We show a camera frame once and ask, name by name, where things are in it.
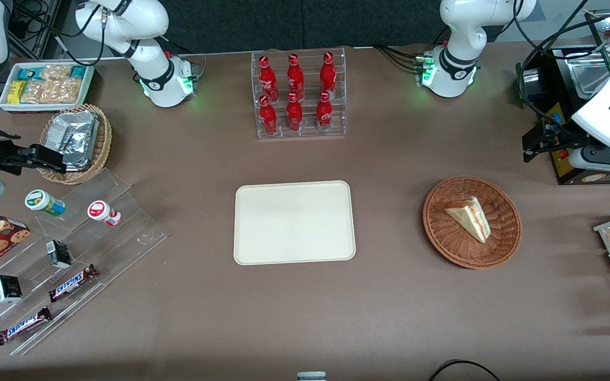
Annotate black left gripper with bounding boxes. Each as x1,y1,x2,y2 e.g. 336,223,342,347
523,115,594,163

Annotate triangular sandwich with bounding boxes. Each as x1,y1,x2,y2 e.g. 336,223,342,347
444,196,491,244

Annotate light wicker basket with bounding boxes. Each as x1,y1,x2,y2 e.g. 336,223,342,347
37,104,113,185

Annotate brown wicker basket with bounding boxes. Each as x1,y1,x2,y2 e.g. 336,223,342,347
423,176,522,270

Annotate cream plastic tray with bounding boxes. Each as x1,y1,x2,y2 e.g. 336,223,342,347
234,180,356,266

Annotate silver foil packet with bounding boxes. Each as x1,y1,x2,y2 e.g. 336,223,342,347
44,111,100,171

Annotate black food warmer case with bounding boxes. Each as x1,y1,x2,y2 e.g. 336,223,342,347
515,10,610,186

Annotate green lidded cup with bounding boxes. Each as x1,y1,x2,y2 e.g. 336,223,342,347
24,189,66,217

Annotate white rectangular snack bin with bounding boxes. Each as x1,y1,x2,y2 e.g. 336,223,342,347
0,62,95,113

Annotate clear bag of crackers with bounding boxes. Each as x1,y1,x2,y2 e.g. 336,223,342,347
21,79,46,104
40,64,73,80
40,78,82,104

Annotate yellow snack bar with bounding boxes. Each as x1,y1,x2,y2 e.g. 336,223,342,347
8,80,28,105

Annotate red lidded cup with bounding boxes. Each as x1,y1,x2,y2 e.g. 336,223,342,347
87,200,122,227

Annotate steel warmer pan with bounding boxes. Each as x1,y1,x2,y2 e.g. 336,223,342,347
569,57,610,100

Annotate small black carton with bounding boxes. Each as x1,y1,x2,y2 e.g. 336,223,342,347
0,275,23,304
46,240,73,269

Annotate clear acrylic stepped display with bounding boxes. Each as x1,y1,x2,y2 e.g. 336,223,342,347
0,168,167,357

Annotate brown Snickers bar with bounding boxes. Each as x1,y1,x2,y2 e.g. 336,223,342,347
0,306,53,346
48,264,100,303

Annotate red cola bottle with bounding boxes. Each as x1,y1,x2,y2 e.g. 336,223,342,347
286,93,303,132
287,53,305,100
320,51,337,98
316,91,333,132
259,56,279,102
259,95,278,135

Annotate clear acrylic bottle rack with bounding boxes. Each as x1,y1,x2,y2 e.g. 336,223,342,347
250,47,347,139

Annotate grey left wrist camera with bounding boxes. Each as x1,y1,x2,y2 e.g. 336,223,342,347
569,146,610,176

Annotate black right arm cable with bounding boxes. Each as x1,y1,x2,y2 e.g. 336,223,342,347
16,0,107,67

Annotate black base cables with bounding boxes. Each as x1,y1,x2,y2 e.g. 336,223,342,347
373,44,425,72

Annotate black cable loop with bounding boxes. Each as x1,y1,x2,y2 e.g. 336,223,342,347
428,359,501,381

